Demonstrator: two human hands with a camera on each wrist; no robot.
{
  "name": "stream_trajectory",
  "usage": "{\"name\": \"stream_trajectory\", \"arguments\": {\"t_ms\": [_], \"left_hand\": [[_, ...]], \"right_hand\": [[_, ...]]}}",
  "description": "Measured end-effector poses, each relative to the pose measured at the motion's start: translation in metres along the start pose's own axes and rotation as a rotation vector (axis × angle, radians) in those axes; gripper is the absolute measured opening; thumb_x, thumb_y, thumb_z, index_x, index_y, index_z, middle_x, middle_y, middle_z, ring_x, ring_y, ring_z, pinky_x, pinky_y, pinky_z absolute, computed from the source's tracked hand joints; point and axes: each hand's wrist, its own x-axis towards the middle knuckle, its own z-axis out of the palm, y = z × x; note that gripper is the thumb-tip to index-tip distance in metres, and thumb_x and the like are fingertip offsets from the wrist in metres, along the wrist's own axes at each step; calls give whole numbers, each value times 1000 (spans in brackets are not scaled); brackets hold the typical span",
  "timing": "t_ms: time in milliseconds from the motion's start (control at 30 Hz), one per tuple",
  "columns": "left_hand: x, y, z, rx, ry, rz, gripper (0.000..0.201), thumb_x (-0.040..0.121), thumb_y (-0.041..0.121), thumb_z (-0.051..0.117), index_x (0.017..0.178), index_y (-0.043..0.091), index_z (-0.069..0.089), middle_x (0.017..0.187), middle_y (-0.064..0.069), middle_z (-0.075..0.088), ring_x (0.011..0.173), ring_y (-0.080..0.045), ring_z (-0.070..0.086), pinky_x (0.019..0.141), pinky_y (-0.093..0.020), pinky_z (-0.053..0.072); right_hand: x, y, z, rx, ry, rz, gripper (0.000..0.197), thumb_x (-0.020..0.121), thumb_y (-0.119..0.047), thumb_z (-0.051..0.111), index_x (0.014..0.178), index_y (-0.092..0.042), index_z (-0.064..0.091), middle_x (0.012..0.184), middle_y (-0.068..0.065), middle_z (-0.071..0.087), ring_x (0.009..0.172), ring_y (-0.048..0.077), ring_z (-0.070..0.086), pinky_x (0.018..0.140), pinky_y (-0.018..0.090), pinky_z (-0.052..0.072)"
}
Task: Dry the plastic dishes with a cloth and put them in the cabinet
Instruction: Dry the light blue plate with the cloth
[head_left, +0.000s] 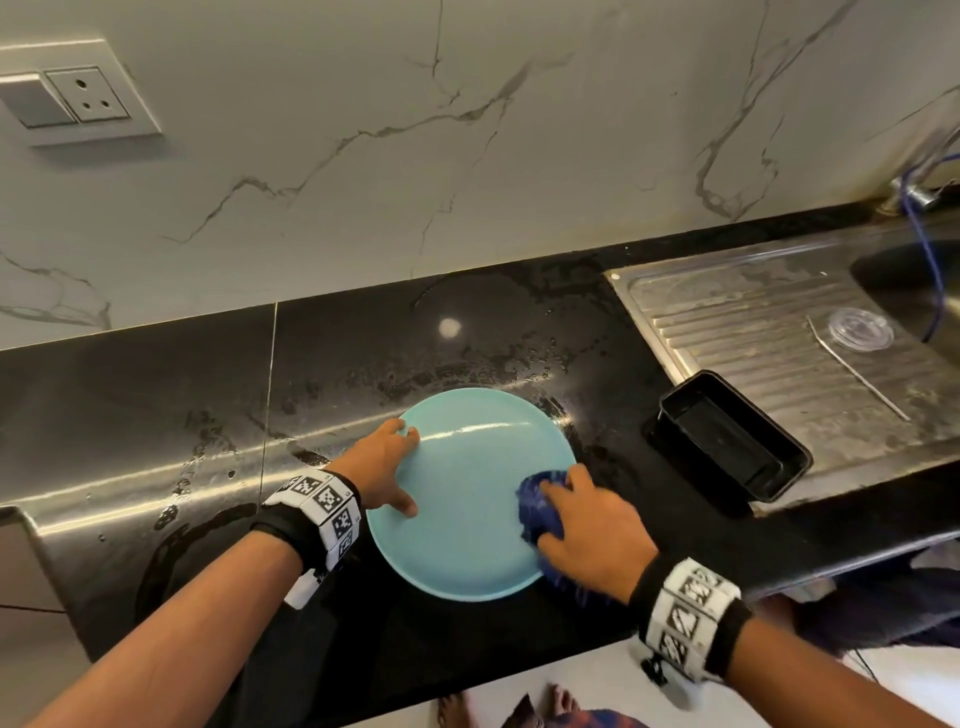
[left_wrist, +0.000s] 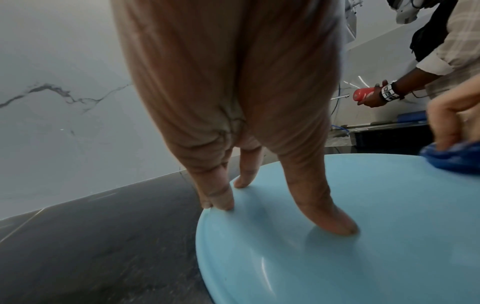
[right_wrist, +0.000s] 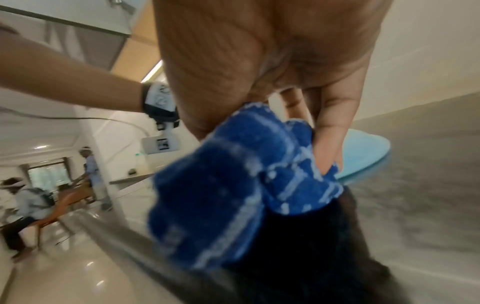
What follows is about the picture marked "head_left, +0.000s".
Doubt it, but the person's left hand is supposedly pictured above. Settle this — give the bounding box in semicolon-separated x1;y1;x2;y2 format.
322;417;422;519

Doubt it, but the person's right hand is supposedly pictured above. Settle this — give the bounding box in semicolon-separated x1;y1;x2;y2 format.
537;462;662;606

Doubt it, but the blue striped cloth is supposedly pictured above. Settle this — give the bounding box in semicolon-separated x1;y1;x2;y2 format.
516;469;594;602

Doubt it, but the teal plate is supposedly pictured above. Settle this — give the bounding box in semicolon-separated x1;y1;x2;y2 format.
364;387;581;605

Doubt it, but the person's left forearm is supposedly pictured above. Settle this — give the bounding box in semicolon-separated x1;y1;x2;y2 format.
22;532;305;728

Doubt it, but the person's right forearm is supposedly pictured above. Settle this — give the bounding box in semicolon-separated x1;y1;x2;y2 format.
727;618;947;728

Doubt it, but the person's left foot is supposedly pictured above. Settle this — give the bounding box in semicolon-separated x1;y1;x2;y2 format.
435;691;473;728

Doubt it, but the left wrist marker band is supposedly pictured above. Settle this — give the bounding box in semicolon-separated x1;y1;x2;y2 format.
249;468;366;575

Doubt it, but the wrist marker band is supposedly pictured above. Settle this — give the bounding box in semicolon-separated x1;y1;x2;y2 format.
625;552;756;692
249;468;366;575

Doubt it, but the right wrist marker band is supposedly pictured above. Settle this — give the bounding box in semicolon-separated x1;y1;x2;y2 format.
625;552;756;692

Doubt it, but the black plastic tray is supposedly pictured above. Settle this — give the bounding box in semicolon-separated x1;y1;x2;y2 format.
648;369;815;507

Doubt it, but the steel sink drainboard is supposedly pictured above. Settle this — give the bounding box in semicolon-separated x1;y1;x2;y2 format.
604;210;960;519

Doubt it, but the thin grey stick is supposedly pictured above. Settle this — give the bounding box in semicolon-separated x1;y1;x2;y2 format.
805;315;914;425

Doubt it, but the clear plastic lid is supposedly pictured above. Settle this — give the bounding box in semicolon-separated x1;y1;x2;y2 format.
826;306;897;354

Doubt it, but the brown lower drawer unit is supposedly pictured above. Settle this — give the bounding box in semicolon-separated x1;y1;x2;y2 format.
0;510;69;677

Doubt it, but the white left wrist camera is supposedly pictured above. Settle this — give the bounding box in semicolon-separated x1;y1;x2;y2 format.
283;567;329;612

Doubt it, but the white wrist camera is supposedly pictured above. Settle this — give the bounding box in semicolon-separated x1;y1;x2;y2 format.
642;660;707;711
283;567;329;612

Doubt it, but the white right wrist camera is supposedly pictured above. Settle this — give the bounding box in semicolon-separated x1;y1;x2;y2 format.
642;660;707;711

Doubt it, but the blue hose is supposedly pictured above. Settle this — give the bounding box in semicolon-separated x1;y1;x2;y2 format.
900;150;960;347

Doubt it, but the white wall socket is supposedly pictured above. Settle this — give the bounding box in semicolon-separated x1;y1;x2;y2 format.
0;39;165;149

